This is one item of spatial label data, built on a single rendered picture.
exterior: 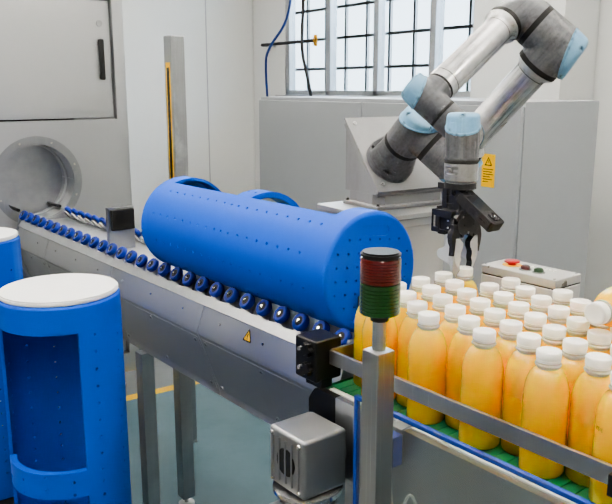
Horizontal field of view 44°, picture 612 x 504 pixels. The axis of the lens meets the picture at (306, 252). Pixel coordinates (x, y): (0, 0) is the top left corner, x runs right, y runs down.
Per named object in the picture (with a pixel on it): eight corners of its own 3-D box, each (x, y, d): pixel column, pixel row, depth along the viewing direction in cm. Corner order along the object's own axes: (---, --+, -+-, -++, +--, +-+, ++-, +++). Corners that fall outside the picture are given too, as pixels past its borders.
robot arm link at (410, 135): (399, 120, 226) (422, 89, 215) (432, 150, 225) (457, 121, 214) (379, 137, 218) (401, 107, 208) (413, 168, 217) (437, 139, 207)
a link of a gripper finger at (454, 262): (439, 273, 175) (445, 233, 174) (458, 278, 170) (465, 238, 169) (430, 273, 173) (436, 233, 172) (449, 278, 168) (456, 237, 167)
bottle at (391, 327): (396, 404, 147) (398, 312, 143) (359, 402, 148) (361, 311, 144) (396, 390, 154) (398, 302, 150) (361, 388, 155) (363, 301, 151)
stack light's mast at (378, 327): (379, 340, 124) (381, 245, 121) (407, 350, 119) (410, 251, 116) (350, 348, 120) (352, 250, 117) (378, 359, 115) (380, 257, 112)
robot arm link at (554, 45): (424, 151, 225) (555, 1, 193) (461, 185, 223) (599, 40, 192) (411, 163, 215) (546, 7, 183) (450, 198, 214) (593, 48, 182)
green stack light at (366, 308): (380, 304, 123) (380, 275, 122) (408, 313, 118) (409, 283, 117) (350, 311, 119) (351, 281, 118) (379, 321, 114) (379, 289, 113)
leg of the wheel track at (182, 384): (189, 498, 283) (183, 339, 269) (197, 505, 278) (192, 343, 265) (175, 503, 279) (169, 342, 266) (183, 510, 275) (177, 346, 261)
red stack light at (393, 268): (380, 274, 122) (381, 251, 121) (409, 282, 117) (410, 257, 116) (351, 281, 118) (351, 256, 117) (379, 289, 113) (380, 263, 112)
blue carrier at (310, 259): (217, 263, 250) (222, 177, 246) (409, 327, 183) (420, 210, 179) (138, 267, 232) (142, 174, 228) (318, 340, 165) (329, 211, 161)
